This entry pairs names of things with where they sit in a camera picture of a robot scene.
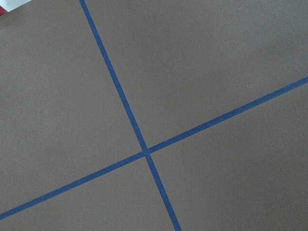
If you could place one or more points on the blue tape line crosswise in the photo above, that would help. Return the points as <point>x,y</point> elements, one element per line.
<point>155,148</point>

